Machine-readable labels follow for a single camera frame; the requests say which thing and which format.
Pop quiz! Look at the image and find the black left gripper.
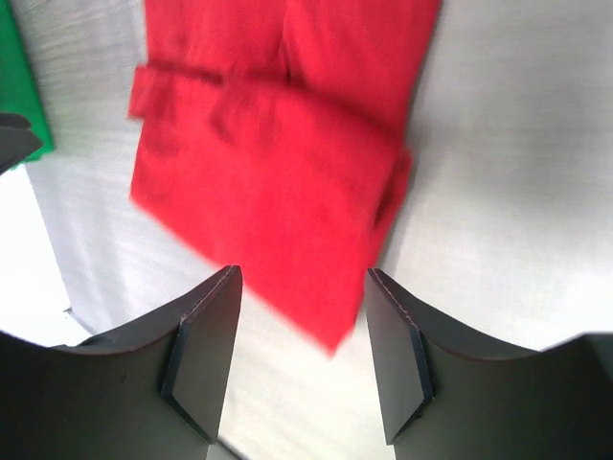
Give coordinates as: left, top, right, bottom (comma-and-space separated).
0, 112, 43, 173

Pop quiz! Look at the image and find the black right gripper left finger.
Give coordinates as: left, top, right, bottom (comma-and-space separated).
1, 265, 242, 459

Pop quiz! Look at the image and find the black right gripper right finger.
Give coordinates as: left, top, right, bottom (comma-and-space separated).
365, 269, 612, 459

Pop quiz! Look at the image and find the dark red t-shirt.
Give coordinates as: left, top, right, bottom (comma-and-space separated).
128, 1, 441, 352

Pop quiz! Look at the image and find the green plastic bin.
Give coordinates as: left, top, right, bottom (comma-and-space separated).
1, 1, 55, 162

